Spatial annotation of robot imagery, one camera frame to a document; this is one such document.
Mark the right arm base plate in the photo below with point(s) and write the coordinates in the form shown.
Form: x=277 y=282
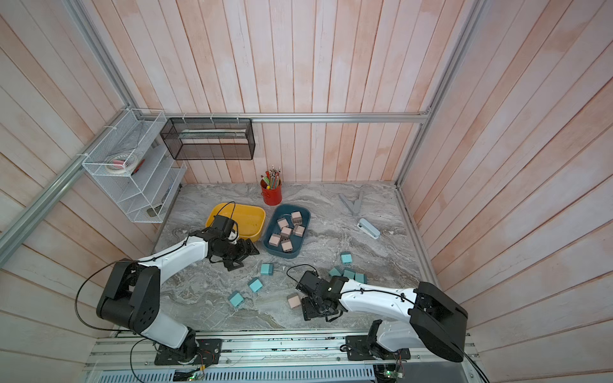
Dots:
x=359 y=348

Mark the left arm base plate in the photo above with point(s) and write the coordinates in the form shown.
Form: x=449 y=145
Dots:
x=195 y=352

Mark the teal plug lower centre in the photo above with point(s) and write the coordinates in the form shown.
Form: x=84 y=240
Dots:
x=255 y=285

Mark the teal plug upper centre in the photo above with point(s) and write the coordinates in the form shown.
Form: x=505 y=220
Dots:
x=267 y=269

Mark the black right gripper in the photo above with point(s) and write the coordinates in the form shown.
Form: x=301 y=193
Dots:
x=307 y=309

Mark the red pencil cup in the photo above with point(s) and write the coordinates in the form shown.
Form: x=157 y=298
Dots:
x=271 y=186

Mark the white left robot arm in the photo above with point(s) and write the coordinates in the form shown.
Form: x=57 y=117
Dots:
x=132 y=296

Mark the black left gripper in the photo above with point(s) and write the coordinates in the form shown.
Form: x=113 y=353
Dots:
x=245 y=251

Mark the tape roll on shelf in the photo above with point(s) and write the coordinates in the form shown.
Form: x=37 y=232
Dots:
x=121 y=163

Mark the dark teal plastic bin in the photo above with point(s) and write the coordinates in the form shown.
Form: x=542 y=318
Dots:
x=285 y=211

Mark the teal plug far left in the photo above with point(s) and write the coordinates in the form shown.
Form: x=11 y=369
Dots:
x=236 y=299

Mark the yellow plastic bin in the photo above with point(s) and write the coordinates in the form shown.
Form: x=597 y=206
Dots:
x=249 y=218

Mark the teal plug moved aside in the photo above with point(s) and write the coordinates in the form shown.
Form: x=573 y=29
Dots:
x=346 y=258

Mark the white wire shelf rack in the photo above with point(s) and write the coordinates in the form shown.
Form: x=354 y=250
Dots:
x=146 y=195

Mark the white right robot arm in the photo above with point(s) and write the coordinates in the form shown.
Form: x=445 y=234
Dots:
x=422 y=317

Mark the white stapler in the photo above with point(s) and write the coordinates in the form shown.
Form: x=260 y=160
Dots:
x=368 y=228

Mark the black mesh wall basket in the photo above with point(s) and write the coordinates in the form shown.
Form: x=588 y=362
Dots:
x=209 y=138

